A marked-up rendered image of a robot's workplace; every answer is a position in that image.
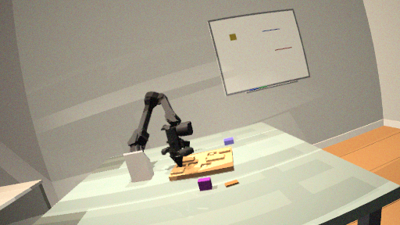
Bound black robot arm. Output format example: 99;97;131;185
127;92;193;153

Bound purple rectangular block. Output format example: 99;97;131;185
224;137;234;145

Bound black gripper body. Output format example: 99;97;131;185
161;137;194;157

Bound magenta block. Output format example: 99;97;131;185
198;177;213;191

